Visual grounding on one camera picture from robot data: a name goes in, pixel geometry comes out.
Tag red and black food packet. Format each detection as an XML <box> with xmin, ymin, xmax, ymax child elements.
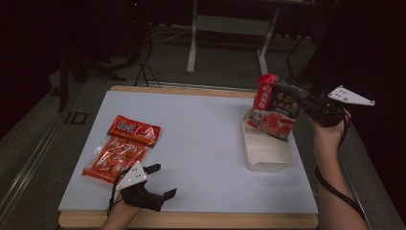
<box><xmin>247</xmin><ymin>73</ymin><xmax>311</xmax><ymax>143</ymax></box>

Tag white metal desk frame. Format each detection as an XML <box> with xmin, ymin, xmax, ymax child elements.
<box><xmin>186</xmin><ymin>0</ymin><xmax>282</xmax><ymax>81</ymax></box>

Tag black floor cables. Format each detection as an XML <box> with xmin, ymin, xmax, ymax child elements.
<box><xmin>133</xmin><ymin>39</ymin><xmax>163</xmax><ymax>87</ymax></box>

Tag orange snack packet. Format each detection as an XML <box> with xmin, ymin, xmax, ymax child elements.
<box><xmin>81</xmin><ymin>114</ymin><xmax>162</xmax><ymax>185</ymax></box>

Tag white table mat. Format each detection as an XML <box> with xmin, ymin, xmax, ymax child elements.
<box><xmin>57</xmin><ymin>90</ymin><xmax>319</xmax><ymax>215</ymax></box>

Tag person's left hand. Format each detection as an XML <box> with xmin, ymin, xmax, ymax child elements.
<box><xmin>108</xmin><ymin>193</ymin><xmax>144</xmax><ymax>222</ymax></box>

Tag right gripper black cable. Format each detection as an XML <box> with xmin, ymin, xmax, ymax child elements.
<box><xmin>314</xmin><ymin>108</ymin><xmax>367</xmax><ymax>221</ymax></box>

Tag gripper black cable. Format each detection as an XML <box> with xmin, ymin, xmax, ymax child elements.
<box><xmin>314</xmin><ymin>108</ymin><xmax>367</xmax><ymax>221</ymax></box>
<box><xmin>106</xmin><ymin>168</ymin><xmax>129</xmax><ymax>216</ymax></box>

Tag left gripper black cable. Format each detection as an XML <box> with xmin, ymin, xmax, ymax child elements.
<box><xmin>106</xmin><ymin>168</ymin><xmax>129</xmax><ymax>216</ymax></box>

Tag metal floor rail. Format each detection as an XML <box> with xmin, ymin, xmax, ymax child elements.
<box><xmin>336</xmin><ymin>149</ymin><xmax>373</xmax><ymax>230</ymax></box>
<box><xmin>0</xmin><ymin>108</ymin><xmax>70</xmax><ymax>219</ymax></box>

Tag black metal stand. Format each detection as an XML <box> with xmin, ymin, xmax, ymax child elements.
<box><xmin>281</xmin><ymin>32</ymin><xmax>337</xmax><ymax>97</ymax></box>
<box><xmin>56</xmin><ymin>47</ymin><xmax>127</xmax><ymax>113</ymax></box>

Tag person's right hand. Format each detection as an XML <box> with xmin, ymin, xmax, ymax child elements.
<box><xmin>307</xmin><ymin>108</ymin><xmax>352</xmax><ymax>151</ymax></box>

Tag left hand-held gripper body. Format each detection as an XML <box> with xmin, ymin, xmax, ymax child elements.
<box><xmin>115</xmin><ymin>160</ymin><xmax>166</xmax><ymax>213</ymax></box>

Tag white floor cable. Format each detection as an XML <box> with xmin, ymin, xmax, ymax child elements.
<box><xmin>148</xmin><ymin>25</ymin><xmax>193</xmax><ymax>45</ymax></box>

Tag white food tray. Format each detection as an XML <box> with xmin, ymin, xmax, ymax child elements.
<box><xmin>240</xmin><ymin>106</ymin><xmax>295</xmax><ymax>173</ymax></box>

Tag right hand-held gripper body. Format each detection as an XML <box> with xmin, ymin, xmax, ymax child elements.
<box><xmin>302</xmin><ymin>84</ymin><xmax>376</xmax><ymax>128</ymax></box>

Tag black floor plate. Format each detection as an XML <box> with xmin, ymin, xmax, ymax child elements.
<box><xmin>64</xmin><ymin>111</ymin><xmax>88</xmax><ymax>126</ymax></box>

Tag wooden table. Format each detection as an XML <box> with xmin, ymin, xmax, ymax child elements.
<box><xmin>57</xmin><ymin>84</ymin><xmax>319</xmax><ymax>230</ymax></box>

